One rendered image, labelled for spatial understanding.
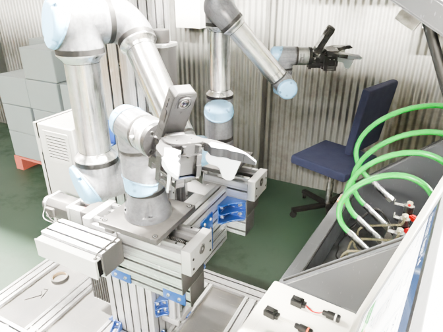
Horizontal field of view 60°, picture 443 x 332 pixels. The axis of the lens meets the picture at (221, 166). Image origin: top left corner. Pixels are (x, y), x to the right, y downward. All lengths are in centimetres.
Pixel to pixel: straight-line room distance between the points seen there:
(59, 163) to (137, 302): 69
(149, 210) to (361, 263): 62
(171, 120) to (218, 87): 98
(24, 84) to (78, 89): 286
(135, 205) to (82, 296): 113
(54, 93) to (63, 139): 207
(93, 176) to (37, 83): 268
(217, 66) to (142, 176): 88
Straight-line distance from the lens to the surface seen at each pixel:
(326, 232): 136
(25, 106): 396
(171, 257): 121
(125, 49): 102
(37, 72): 367
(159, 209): 120
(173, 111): 66
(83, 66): 100
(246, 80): 342
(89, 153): 107
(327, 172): 283
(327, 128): 340
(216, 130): 153
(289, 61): 164
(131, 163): 82
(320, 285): 105
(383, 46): 319
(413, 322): 42
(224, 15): 146
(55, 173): 165
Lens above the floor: 171
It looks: 26 degrees down
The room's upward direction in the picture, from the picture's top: straight up
